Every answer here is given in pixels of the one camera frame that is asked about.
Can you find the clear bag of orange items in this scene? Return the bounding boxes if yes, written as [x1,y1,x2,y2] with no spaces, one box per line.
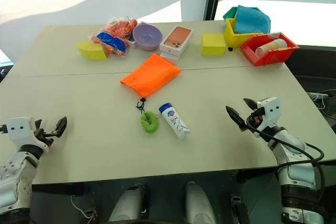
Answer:
[88,17,139,57]

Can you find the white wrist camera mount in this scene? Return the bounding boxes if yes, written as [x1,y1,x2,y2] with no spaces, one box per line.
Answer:
[255,97,281,131]
[5,116,37,141]

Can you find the yellow cube foam block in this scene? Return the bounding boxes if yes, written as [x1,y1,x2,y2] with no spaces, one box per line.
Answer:
[201,33,227,57]

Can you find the green plastic bin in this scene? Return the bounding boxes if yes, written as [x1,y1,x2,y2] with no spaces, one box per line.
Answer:
[223,6,261,22]

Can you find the yellow plastic bin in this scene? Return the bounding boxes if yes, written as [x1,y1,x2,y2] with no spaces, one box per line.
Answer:
[224,18,264,49]

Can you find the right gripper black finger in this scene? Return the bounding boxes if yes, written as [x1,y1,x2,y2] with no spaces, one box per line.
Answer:
[243,98,259,111]
[225,105,247,132]

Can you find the white robot leg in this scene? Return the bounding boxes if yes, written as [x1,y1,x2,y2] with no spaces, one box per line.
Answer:
[108,183,146,222]
[184,181,216,224]

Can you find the red plastic bin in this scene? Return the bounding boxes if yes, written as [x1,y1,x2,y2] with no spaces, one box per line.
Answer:
[239,31,301,67]

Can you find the thin white cord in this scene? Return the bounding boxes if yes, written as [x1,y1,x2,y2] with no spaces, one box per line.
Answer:
[70,194,91,219]

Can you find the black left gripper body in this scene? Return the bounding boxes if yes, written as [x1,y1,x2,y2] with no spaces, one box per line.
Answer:
[33,123,57,153]

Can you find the stack of paper cups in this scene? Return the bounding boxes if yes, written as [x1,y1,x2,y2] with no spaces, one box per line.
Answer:
[255,38,288,57]

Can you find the green plush ring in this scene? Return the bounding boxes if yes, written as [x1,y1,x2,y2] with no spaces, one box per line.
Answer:
[139,111,160,134]

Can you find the blue cloth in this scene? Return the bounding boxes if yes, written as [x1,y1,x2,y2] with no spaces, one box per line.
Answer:
[234,4,272,35]

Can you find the orange cloth pouch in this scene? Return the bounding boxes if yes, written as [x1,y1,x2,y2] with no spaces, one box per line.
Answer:
[119,53,182,99]

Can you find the phone box with orange print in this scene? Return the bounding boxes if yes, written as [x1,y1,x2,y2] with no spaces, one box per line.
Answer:
[159,25,194,53]

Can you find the white cable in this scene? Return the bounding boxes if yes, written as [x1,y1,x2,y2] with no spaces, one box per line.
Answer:
[306,90,331,110]

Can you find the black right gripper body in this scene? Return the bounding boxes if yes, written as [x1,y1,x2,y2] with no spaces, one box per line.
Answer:
[245,107,264,133]

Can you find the white robot right leg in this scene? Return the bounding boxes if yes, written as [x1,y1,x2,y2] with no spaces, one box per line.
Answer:
[184,181,216,224]

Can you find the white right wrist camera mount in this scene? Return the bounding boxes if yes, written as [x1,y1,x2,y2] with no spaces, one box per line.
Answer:
[255,97,281,131]

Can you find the dark rounded furniture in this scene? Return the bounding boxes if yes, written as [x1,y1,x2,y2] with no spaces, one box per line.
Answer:
[284,44,336,94]

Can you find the white robot left leg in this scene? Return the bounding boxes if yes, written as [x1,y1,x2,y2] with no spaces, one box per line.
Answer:
[108,183,146,222]

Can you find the purple plastic bowl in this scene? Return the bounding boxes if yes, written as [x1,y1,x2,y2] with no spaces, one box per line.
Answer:
[132,23,163,51]

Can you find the yellow wedge foam block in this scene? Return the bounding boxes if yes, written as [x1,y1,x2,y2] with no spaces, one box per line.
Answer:
[76,40,108,62]

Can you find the white tube with blue cap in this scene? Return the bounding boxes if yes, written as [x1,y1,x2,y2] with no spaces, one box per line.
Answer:
[158,102,191,140]

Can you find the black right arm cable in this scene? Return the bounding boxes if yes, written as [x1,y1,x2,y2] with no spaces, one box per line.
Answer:
[246,121,327,204]

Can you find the blue snack packet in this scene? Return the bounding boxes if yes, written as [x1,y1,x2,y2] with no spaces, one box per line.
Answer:
[96,31,127,53]

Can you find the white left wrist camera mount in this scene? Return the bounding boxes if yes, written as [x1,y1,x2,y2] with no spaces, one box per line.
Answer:
[5,116,37,141]

